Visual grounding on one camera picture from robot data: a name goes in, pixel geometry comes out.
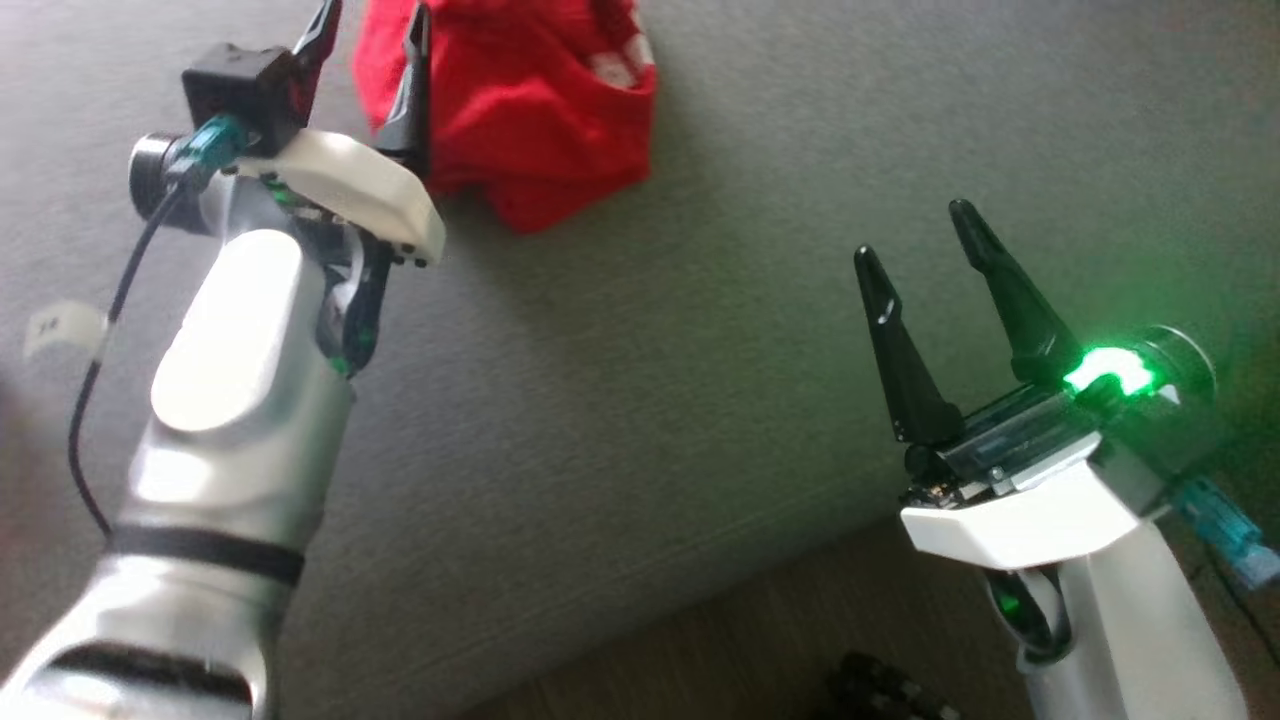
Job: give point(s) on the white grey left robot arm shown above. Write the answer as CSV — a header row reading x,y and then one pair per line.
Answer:
x,y
220,350

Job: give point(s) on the grey sofa seat cushion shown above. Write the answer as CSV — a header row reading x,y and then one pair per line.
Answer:
x,y
650,350

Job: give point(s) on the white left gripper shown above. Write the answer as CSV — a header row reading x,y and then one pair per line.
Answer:
x,y
350,185

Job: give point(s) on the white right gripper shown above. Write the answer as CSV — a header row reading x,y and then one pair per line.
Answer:
x,y
1010,525

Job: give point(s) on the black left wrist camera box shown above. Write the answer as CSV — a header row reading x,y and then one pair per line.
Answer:
x,y
240,90

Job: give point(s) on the plain red garment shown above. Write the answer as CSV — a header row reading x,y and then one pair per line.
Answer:
x,y
540,120

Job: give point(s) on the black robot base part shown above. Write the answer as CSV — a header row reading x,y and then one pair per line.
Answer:
x,y
880,692

